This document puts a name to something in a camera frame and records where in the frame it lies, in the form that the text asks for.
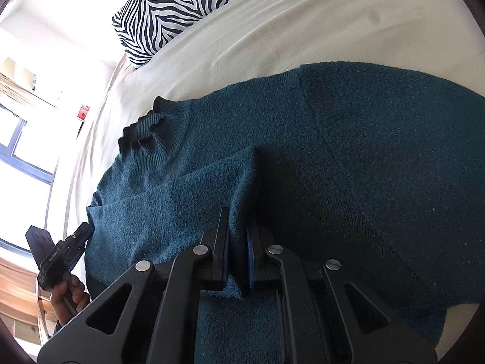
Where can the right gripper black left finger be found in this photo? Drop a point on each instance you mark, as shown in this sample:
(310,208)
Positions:
(149,314)

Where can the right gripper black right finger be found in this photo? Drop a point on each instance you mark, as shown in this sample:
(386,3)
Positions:
(326,314)

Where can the teal knit sweater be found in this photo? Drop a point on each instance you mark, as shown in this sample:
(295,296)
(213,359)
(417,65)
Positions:
(379,168)

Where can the person's left hand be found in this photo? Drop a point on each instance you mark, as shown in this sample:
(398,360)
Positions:
(70,286)

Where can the dark framed window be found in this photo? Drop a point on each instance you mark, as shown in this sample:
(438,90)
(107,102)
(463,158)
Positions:
(27,168)

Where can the beige roller blind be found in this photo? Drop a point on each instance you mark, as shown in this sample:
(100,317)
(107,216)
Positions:
(21,95)

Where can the zebra print pillow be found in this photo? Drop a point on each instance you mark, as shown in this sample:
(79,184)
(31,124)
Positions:
(145,26)

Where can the beige bed sheet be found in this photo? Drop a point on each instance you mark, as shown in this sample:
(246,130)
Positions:
(252,38)

